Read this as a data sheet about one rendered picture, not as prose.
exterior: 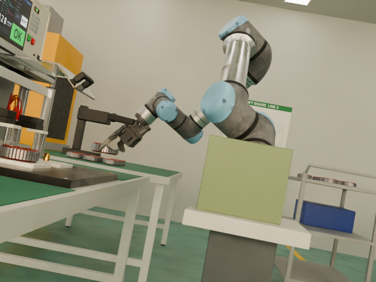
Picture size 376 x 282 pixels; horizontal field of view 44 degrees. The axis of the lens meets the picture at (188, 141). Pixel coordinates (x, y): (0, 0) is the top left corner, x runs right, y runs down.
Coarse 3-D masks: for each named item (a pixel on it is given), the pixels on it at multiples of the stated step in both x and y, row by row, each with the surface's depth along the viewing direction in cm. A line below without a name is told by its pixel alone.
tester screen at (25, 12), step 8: (0, 0) 134; (8, 0) 139; (16, 0) 144; (24, 0) 150; (0, 8) 135; (8, 8) 140; (16, 8) 146; (24, 8) 151; (8, 16) 141; (24, 16) 152; (0, 24) 137; (8, 24) 142; (16, 24) 147; (0, 32) 138
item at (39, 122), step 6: (24, 120) 158; (30, 120) 158; (36, 120) 157; (42, 120) 162; (24, 126) 157; (30, 126) 157; (36, 126) 158; (42, 126) 163; (12, 132) 163; (36, 132) 157; (42, 132) 158
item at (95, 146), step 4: (92, 144) 187; (96, 144) 185; (100, 144) 184; (92, 148) 186; (96, 148) 185; (104, 148) 185; (108, 148) 184; (100, 152) 184; (104, 152) 184; (108, 152) 185; (112, 152) 186; (116, 152) 187
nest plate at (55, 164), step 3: (39, 159) 158; (42, 159) 161; (42, 162) 152; (45, 162) 152; (48, 162) 152; (51, 162) 154; (54, 162) 158; (57, 162) 161; (60, 162) 165; (51, 165) 152; (54, 165) 152; (57, 165) 152; (60, 165) 152; (63, 165) 155; (66, 165) 159; (69, 165) 163; (72, 165) 166
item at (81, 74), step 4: (76, 76) 132; (80, 76) 132; (84, 76) 132; (88, 76) 137; (76, 80) 132; (80, 80) 132; (88, 80) 136; (92, 80) 141; (84, 84) 141; (88, 84) 141
